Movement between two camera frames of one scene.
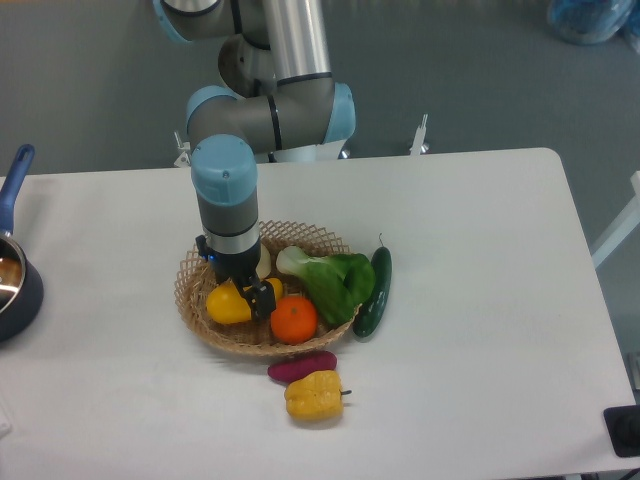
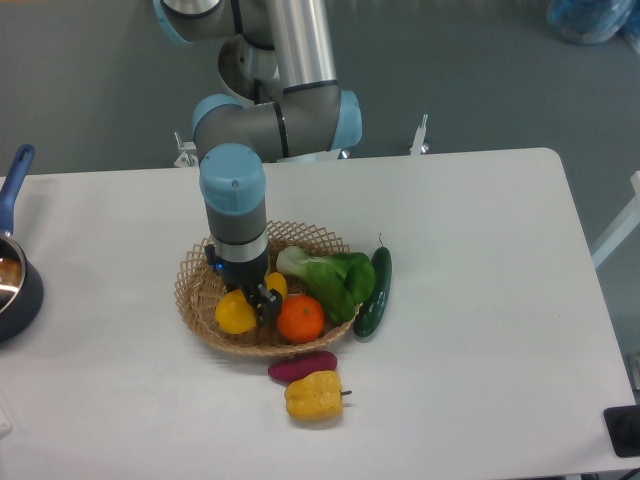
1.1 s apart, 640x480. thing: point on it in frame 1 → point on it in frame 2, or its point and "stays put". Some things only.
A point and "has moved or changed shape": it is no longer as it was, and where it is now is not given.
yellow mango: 227,303 has moved or changed shape
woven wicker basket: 194,281 stays put
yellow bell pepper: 317,396 stays put
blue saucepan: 21,282 stays put
